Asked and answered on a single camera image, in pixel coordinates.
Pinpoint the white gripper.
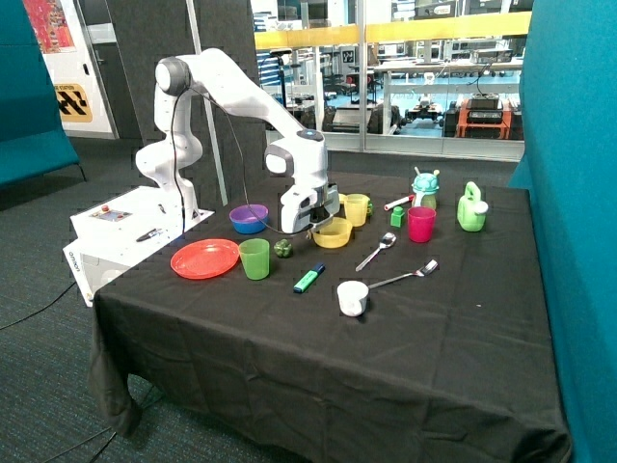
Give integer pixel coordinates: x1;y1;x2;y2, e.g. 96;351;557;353
280;183;339;239

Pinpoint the blue plastic bowl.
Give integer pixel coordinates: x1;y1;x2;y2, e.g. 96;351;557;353
229;216;268;234

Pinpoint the green highlighter pen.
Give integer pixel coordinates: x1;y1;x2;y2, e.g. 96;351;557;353
293;262;325;294

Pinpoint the red plastic cup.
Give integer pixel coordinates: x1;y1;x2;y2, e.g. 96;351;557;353
408;206;437;243

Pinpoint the metal spoon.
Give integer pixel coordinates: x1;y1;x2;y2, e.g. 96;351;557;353
355;231;397;272

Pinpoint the black tablecloth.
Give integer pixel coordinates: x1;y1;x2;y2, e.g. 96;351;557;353
89;174;573;462

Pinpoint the red plastic plate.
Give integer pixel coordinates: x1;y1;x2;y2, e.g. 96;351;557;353
170;238;239;280

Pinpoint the metal fork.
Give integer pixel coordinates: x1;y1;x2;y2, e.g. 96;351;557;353
368;259;439;289

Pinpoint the black tripod stand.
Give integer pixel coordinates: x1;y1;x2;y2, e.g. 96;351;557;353
269;47;293;108

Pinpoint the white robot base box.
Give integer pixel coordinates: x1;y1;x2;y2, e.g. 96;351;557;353
64;186;213;308

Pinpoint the green toy block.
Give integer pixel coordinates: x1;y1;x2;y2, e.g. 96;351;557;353
390;206;405;229

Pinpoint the green plastic cup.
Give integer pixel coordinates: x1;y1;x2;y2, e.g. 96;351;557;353
239;238;270;281

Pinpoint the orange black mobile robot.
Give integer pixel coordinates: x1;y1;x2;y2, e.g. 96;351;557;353
443;94;523;141

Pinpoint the green toy pepper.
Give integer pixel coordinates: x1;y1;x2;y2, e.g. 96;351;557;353
274;238;293;259

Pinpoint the teal sofa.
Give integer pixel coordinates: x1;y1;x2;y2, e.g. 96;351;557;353
0;1;80;187

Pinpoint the yellow black sign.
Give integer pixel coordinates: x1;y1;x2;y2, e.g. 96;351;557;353
54;83;94;123

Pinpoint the red white marker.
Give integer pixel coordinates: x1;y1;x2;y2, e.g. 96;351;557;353
384;194;415;211

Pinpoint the purple plastic bowl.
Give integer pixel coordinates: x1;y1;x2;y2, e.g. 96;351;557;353
228;204;269;224

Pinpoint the teal toy bottle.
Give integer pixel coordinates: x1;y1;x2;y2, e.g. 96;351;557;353
412;167;440;210

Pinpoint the green toy watering can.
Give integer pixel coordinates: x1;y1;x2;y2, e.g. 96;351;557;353
457;181;489;232

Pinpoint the teal partition panel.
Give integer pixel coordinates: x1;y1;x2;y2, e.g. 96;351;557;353
510;1;616;462

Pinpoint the red wall poster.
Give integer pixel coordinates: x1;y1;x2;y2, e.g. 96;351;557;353
22;0;75;54

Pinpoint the yellow plastic cup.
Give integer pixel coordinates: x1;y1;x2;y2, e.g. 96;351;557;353
344;194;369;228

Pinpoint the white crumpled cup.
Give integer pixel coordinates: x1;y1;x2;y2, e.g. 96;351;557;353
336;281;369;317

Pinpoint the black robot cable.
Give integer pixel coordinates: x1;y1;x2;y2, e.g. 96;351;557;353
0;86;309;332

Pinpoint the yellow plastic bowl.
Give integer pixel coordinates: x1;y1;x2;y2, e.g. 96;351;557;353
312;217;353;249

